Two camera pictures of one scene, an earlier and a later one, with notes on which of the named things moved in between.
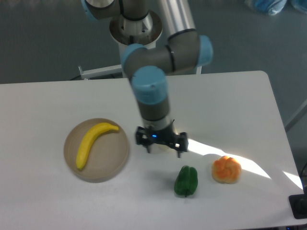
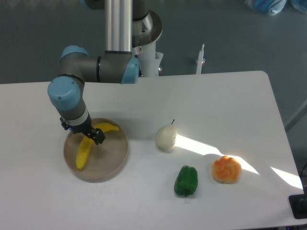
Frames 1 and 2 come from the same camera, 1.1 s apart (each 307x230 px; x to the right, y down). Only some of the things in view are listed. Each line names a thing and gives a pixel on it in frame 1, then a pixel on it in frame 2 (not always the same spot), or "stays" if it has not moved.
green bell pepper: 186,180 stays
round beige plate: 106,156 stays
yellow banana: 88,139 stays
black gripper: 146,136 to 87,129
